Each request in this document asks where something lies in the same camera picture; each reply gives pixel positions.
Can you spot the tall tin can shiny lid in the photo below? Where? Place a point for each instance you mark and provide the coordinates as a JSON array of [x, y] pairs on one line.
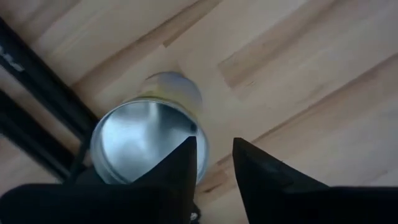
[[140, 140]]

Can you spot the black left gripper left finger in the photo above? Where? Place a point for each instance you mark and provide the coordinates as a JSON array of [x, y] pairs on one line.
[[168, 193]]

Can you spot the black aluminium table frame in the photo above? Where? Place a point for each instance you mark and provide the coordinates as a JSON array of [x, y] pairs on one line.
[[46, 90]]

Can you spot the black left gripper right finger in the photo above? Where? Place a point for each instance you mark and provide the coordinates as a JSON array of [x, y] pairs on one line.
[[273, 193]]

